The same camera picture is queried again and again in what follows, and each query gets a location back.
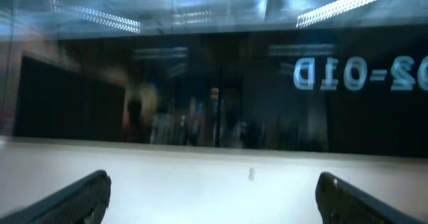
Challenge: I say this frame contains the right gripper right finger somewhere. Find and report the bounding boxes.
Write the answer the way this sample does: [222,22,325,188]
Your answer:
[315,172,423,224]

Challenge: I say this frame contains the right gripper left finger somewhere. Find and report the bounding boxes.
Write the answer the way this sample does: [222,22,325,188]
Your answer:
[1,170,111,224]

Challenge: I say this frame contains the glass partition with lettering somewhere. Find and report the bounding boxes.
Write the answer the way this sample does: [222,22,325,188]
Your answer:
[1,0,427,158]

